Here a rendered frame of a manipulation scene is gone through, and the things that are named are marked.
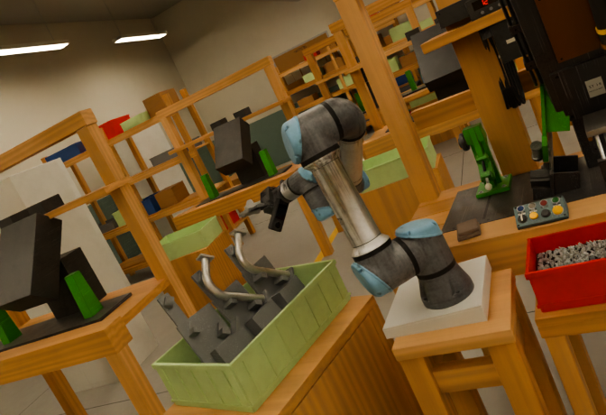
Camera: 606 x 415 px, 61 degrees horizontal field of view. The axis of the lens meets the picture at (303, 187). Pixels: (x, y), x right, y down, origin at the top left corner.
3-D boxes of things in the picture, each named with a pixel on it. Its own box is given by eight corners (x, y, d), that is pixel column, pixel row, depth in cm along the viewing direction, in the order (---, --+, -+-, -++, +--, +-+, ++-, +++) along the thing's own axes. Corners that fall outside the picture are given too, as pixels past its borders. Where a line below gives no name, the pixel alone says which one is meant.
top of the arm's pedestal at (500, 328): (516, 343, 127) (510, 329, 127) (396, 362, 142) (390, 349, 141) (516, 279, 155) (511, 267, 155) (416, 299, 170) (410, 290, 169)
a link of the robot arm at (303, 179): (316, 183, 169) (302, 161, 170) (295, 199, 176) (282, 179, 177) (328, 179, 175) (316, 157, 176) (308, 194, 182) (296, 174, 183)
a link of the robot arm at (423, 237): (462, 257, 141) (441, 214, 139) (422, 282, 138) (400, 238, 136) (440, 250, 153) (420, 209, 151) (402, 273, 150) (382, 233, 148)
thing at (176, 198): (241, 247, 689) (161, 89, 649) (108, 291, 788) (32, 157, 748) (256, 231, 738) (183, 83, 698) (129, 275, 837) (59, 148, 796)
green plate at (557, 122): (570, 146, 169) (568, 82, 163) (542, 148, 173) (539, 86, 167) (570, 136, 179) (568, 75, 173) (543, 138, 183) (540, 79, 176)
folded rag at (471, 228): (482, 235, 172) (478, 227, 172) (458, 243, 175) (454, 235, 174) (480, 224, 181) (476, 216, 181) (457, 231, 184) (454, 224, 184)
